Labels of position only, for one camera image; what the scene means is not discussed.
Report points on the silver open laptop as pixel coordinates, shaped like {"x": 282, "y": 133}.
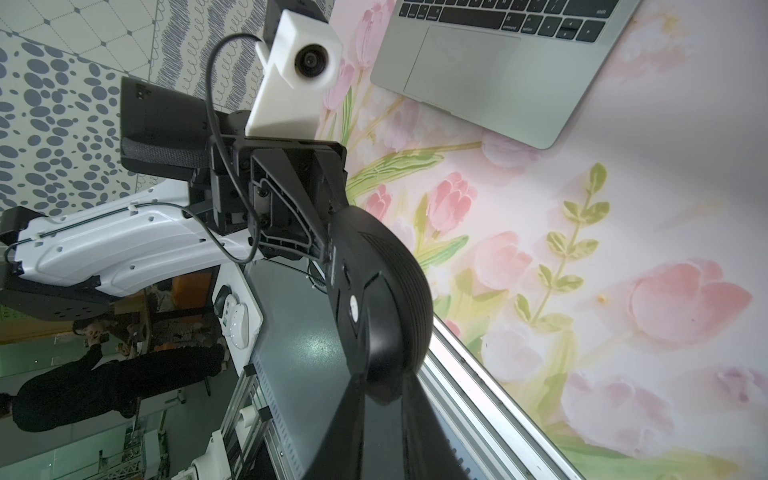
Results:
{"x": 517, "y": 68}

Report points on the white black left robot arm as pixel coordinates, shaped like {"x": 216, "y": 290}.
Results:
{"x": 74, "y": 267}

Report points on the black wireless mouse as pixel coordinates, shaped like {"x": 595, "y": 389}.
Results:
{"x": 380, "y": 299}

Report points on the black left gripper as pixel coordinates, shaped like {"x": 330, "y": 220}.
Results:
{"x": 283, "y": 192}

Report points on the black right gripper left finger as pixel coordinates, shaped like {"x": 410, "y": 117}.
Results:
{"x": 340, "y": 453}

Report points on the aluminium mounting rail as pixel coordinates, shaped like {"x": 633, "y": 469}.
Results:
{"x": 490, "y": 435}

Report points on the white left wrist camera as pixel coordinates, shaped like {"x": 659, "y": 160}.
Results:
{"x": 301, "y": 55}

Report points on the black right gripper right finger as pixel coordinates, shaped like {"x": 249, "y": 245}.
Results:
{"x": 427, "y": 453}

